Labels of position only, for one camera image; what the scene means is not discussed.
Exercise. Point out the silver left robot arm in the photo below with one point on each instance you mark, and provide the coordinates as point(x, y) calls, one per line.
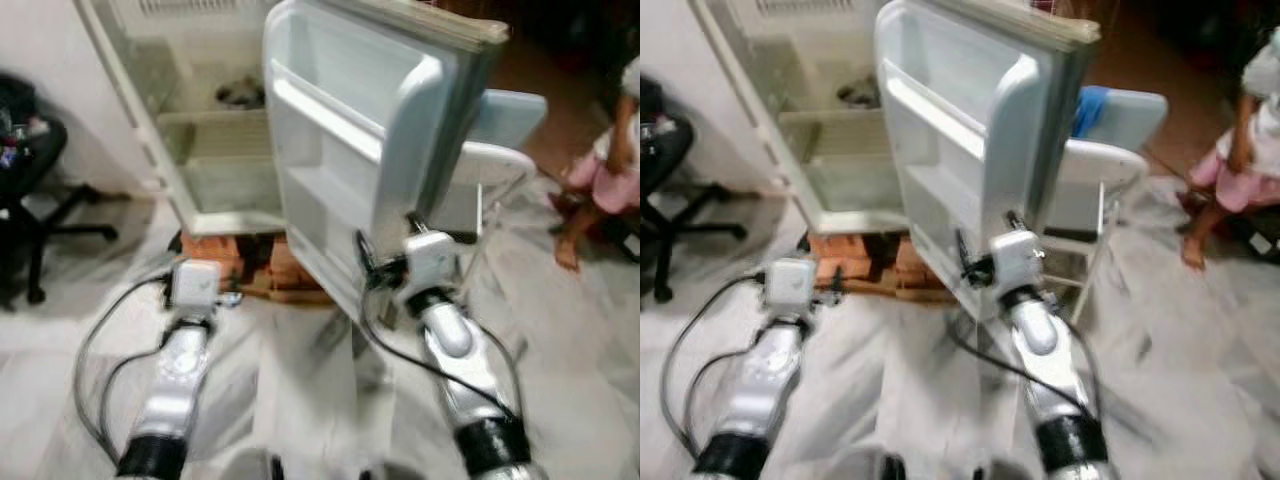
point(765, 375)
point(180, 370)

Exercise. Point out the dark item inside fridge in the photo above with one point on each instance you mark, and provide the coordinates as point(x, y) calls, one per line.
point(240, 93)
point(862, 93)

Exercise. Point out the black office chair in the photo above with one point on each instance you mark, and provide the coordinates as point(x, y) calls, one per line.
point(665, 190)
point(30, 180)

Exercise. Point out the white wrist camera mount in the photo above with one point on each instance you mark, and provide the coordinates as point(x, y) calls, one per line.
point(195, 285)
point(432, 258)
point(1015, 255)
point(790, 283)

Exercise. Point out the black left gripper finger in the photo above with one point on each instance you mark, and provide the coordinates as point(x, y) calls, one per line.
point(835, 287)
point(233, 294)

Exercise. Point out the child in pink shorts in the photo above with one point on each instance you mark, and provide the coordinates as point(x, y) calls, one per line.
point(605, 185)
point(1240, 185)

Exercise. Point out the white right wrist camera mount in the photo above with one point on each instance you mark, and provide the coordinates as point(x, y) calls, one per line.
point(432, 258)
point(1015, 255)

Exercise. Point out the orange brick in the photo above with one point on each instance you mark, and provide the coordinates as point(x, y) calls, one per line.
point(290, 270)
point(842, 256)
point(915, 266)
point(210, 252)

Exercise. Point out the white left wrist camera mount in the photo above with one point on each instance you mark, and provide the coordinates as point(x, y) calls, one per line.
point(790, 283)
point(195, 285)

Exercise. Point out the white grey fridge body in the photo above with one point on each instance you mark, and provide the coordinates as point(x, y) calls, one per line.
point(180, 50)
point(790, 50)

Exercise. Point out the white plastic chair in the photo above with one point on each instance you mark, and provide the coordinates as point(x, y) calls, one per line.
point(490, 170)
point(1090, 180)

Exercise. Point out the clear fridge crisper drawer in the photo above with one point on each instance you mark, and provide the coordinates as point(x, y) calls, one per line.
point(850, 182)
point(230, 182)

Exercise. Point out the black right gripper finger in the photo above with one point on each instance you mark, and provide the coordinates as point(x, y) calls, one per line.
point(1015, 218)
point(365, 250)
point(962, 248)
point(414, 222)

